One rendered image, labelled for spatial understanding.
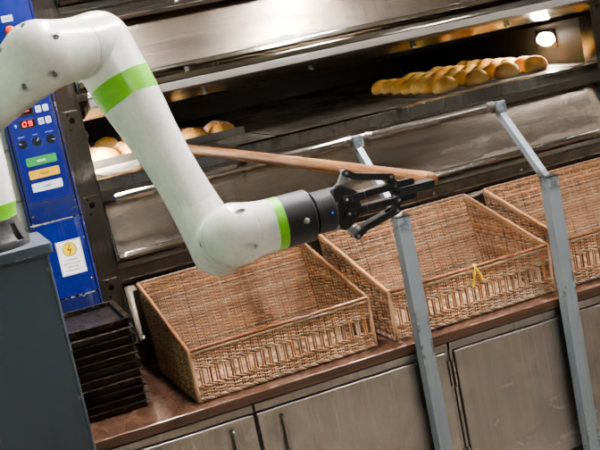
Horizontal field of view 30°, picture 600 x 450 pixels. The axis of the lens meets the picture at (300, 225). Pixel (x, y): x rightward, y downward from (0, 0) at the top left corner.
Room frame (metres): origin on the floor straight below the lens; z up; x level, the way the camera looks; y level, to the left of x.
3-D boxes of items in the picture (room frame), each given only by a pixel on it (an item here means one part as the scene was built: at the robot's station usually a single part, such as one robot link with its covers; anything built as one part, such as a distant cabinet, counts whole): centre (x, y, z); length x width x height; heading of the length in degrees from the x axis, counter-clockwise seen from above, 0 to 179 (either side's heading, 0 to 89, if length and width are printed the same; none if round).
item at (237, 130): (3.97, 0.44, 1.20); 0.55 x 0.36 x 0.03; 111
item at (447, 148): (3.65, -0.28, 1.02); 1.79 x 0.11 x 0.19; 108
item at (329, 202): (1.94, -0.07, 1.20); 0.09 x 0.07 x 0.08; 108
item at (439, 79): (4.25, -0.69, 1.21); 0.61 x 0.48 x 0.06; 18
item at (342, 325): (3.21, 0.19, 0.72); 0.56 x 0.49 x 0.28; 110
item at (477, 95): (3.67, -0.27, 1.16); 1.80 x 0.06 x 0.04; 108
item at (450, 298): (3.40, -0.38, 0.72); 0.56 x 0.49 x 0.28; 110
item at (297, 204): (1.92, 0.00, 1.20); 0.12 x 0.06 x 0.09; 18
